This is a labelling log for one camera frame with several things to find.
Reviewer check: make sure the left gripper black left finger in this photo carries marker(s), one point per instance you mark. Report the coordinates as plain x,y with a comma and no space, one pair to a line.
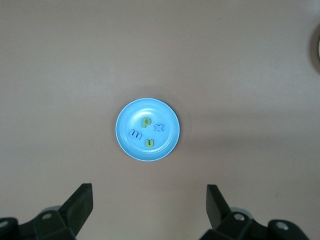
65,222

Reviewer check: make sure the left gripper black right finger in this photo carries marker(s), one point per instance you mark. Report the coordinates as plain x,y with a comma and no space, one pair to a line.
225,222

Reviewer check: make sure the green letter u block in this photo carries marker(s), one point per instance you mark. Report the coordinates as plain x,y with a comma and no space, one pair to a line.
149,144

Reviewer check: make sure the blue letter m block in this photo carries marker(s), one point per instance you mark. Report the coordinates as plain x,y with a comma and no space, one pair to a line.
135,135

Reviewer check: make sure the blue letter x block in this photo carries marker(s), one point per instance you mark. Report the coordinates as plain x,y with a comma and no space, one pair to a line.
158,127

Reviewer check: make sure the green letter p block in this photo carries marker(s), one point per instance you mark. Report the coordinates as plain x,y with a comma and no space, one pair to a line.
144,123

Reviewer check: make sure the blue round plate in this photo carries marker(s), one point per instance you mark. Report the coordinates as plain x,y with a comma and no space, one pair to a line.
130,112

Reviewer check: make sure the cream round plate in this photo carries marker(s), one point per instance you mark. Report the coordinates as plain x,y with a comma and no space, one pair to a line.
319,48

